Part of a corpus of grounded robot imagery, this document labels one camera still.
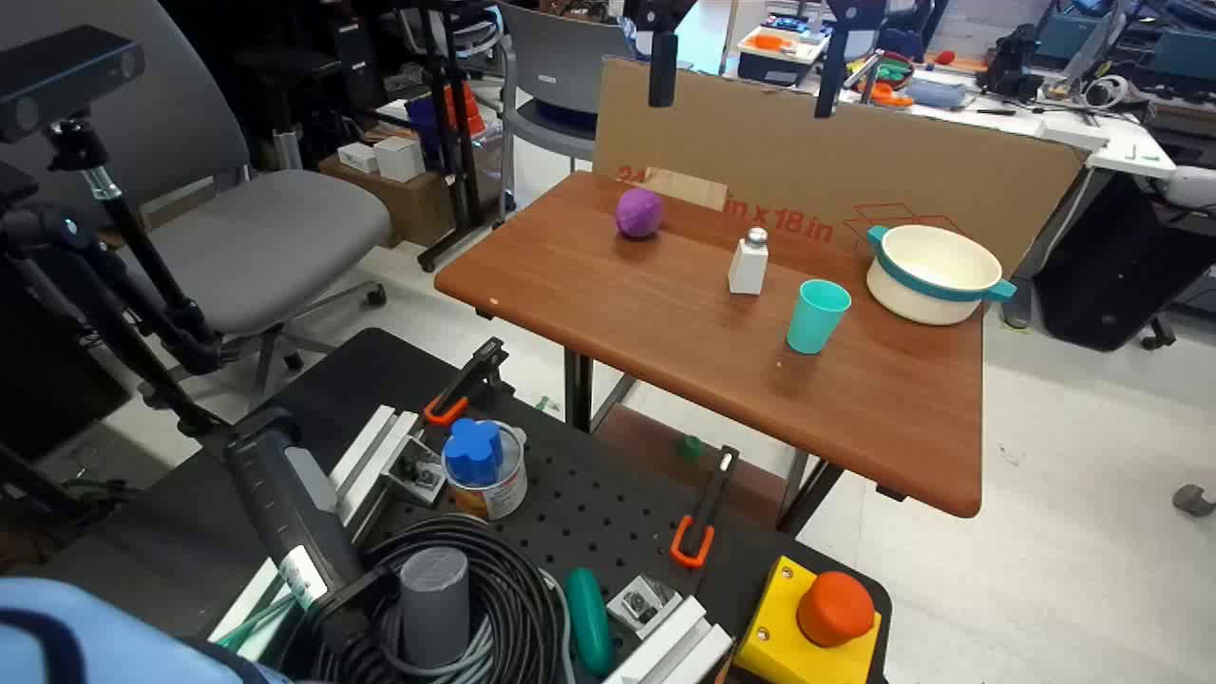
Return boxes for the white background desk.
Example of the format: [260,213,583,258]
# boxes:
[732,22,1181,181]

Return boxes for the grey office chair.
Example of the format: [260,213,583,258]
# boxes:
[0,0,398,395]

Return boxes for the brown cardboard sheet red print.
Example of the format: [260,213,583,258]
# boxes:
[592,53,1095,277]

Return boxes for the orange handled black clamp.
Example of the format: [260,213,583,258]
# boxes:
[664,446,746,574]
[418,333,512,429]

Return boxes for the brown wooden table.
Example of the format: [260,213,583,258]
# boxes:
[434,167,987,536]

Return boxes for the black camera stand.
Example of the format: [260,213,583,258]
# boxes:
[0,109,230,447]

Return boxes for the white pot teal handles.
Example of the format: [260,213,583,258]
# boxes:
[864,222,1019,329]

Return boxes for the black bag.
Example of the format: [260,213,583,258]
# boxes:
[1035,167,1216,356]

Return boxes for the teal plastic cup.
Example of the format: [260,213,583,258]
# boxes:
[784,277,857,361]

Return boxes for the black stereo camera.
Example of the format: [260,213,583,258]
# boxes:
[0,22,150,143]

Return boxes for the black coiled cable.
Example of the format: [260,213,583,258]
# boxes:
[311,509,570,684]

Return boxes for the grey caster wheel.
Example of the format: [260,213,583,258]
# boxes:
[1171,483,1216,521]

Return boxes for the black perforated base board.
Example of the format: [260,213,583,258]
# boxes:
[0,323,896,684]

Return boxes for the light blue cloth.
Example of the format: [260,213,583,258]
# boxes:
[0,574,278,684]

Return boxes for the blue knob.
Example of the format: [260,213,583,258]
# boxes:
[442,415,511,489]

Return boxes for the yellow box orange stop button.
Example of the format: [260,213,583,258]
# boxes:
[732,552,890,684]

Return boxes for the black grey box device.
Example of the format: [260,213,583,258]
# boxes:
[225,403,373,600]

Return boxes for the white salt cellar silver top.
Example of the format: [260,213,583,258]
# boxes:
[725,223,776,299]

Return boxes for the teal tool handle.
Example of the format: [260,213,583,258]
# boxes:
[563,566,618,680]

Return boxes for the brown cardboard box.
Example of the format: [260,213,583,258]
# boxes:
[317,119,463,252]

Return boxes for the silver aluminium extrusion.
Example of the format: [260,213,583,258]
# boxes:
[207,556,311,652]
[326,403,425,512]
[599,574,738,684]

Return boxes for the grey cylinder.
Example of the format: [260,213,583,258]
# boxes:
[396,542,475,673]

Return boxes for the grey background chair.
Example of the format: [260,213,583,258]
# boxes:
[497,0,640,167]

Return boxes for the black tripod stand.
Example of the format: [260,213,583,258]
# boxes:
[416,0,512,277]

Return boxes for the purple ball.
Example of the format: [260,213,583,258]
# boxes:
[611,185,668,243]

